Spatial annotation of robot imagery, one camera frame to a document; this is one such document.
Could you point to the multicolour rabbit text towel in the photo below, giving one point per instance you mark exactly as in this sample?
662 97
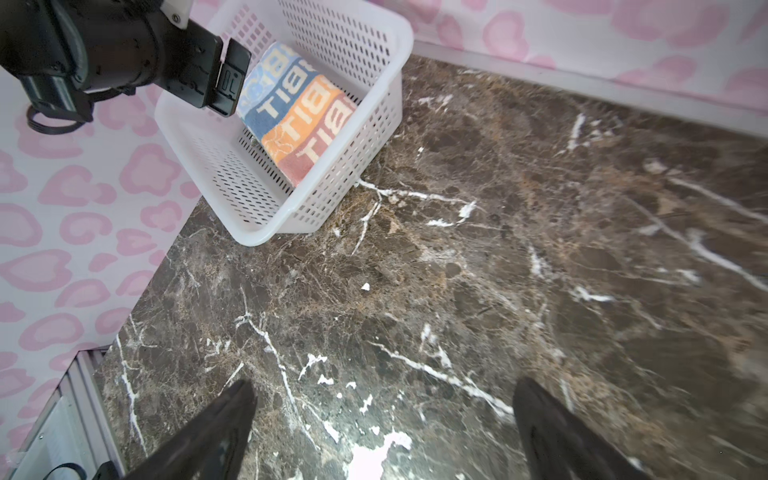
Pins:
292 110

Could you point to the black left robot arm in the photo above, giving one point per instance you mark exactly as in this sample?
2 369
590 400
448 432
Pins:
70 55

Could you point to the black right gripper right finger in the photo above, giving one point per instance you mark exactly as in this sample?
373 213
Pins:
558 445

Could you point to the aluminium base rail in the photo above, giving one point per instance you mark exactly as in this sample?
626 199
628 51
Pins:
72 428

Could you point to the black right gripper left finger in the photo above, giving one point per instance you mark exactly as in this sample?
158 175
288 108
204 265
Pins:
210 446

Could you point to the white plastic basket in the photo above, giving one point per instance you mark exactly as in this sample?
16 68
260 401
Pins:
359 46

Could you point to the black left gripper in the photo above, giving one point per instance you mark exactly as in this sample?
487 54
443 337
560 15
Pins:
201 69

